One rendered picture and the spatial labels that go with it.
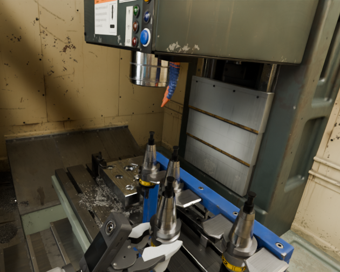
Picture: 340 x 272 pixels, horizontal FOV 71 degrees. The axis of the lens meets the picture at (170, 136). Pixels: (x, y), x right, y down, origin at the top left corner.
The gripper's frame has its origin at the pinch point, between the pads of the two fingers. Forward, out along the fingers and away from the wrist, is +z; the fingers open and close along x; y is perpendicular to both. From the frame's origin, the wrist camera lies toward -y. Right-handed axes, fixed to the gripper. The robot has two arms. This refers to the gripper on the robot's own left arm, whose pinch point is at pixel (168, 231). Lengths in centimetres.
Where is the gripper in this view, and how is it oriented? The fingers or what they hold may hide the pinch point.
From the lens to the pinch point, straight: 53.1
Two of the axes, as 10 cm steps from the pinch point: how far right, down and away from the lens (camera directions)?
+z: 8.0, -1.5, 5.7
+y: -0.9, 9.2, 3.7
